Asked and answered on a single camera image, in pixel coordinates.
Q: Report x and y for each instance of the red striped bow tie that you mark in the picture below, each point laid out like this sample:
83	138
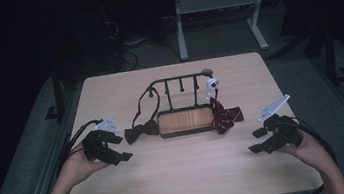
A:
226	116

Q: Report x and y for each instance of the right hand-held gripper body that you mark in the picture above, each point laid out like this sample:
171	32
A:
284	132

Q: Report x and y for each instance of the white metal desk frame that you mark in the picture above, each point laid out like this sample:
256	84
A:
180	25

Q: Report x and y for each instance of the person's left hand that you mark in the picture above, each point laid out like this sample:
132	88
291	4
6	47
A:
77	168

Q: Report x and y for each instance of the black bow tie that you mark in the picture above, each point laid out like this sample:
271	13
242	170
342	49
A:
139	133

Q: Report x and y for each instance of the person's right hand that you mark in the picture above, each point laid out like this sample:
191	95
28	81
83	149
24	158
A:
313	154

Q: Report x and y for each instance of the black hook rack wooden base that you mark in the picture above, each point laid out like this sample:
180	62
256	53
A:
185	120

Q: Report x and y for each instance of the black metal stand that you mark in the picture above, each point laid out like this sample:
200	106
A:
330	56
57	92

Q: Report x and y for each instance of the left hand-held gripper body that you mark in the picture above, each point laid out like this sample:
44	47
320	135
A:
97	147

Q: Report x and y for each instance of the grey round disc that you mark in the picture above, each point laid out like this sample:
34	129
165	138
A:
207	71

